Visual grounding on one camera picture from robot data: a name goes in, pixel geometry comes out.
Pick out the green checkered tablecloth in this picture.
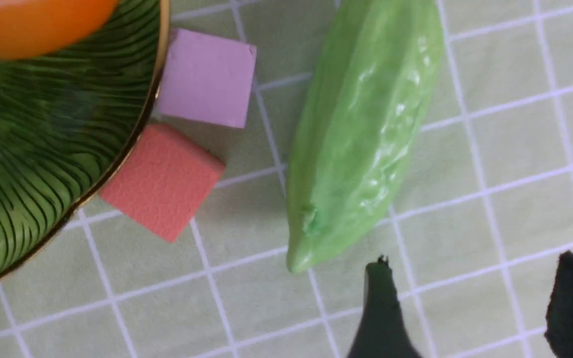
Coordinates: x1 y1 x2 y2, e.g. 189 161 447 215
0 0 573 358

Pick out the green glass leaf plate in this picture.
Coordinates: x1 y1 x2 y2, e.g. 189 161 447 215
0 0 171 279

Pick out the orange yellow mango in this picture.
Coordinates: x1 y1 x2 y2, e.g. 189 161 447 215
0 0 119 60

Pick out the green starfruit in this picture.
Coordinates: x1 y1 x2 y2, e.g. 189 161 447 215
286 0 444 273

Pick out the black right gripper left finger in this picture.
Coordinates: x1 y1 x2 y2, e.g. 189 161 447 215
347 256 421 358

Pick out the pink foam cube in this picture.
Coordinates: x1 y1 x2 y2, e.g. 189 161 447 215
156 28 257 128

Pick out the salmon foam cube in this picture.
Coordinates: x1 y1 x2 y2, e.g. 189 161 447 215
99 124 225 242

